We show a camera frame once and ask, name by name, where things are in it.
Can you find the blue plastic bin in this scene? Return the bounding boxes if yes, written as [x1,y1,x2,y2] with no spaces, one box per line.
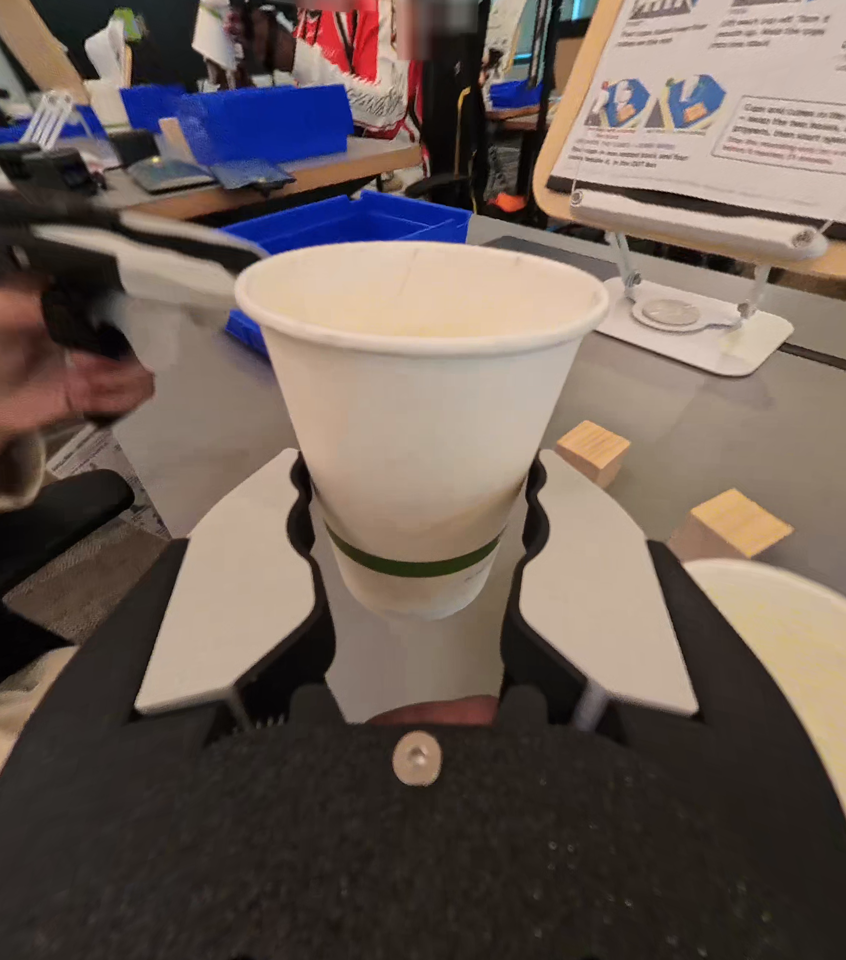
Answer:
[119,82,355,166]
[222,189,472,357]

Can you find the printed instruction sheet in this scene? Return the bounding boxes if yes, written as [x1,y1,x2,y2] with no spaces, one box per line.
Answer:
[546,0,846,234]

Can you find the black office chair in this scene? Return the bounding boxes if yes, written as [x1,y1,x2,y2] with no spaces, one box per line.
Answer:
[0,468,136,685]

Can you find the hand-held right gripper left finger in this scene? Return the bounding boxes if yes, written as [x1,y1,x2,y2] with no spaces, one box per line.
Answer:
[134,448,336,721]

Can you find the person's left hand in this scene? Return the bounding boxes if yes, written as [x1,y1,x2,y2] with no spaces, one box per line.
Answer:
[0,279,157,483]

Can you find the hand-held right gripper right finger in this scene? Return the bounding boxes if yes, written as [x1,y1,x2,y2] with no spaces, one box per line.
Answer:
[501,448,700,732]

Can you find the dark blue pouch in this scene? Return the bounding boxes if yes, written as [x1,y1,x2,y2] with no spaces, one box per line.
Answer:
[209,157,296,198]

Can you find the wooden cube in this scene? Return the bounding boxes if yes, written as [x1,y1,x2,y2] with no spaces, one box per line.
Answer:
[556,420,632,490]
[669,487,795,562]

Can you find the white green-banded paper cup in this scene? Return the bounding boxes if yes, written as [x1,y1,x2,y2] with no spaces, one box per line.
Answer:
[681,558,846,871]
[234,241,610,622]

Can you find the black jacket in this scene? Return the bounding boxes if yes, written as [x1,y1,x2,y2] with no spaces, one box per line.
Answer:
[421,45,502,215]

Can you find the wooden desk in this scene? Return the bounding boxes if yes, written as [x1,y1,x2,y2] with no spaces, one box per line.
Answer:
[0,137,424,224]

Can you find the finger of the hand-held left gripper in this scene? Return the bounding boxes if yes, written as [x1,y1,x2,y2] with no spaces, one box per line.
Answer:
[117,208,271,265]
[31,226,239,320]

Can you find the wooden display board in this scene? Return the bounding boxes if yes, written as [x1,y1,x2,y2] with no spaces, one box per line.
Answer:
[534,0,846,280]

